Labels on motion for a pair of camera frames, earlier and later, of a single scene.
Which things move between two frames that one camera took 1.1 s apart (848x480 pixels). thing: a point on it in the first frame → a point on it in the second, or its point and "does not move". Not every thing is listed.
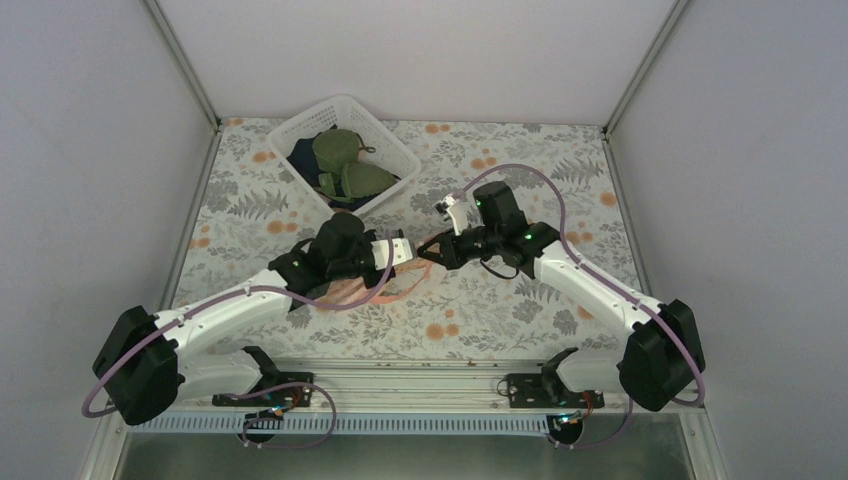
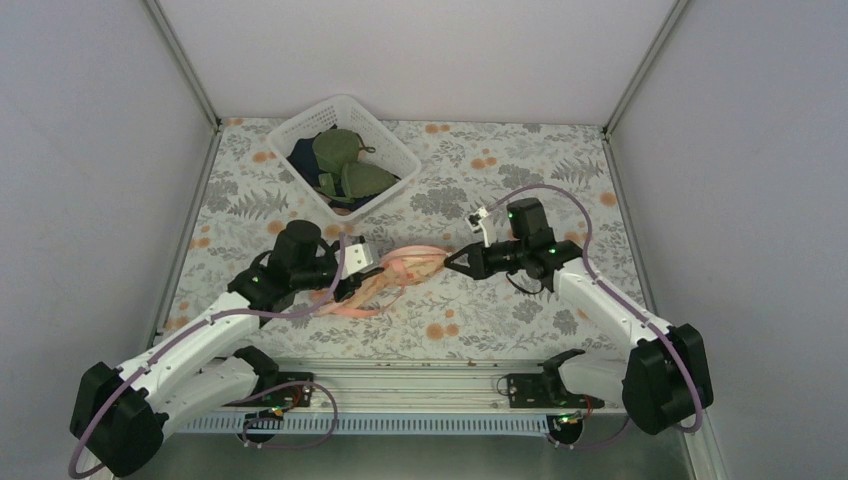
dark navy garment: x=305 y=160 does not move
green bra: x=344 y=177 does not move
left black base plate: x=292 y=389 does not move
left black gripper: x=374 y=281 → x=353 y=282
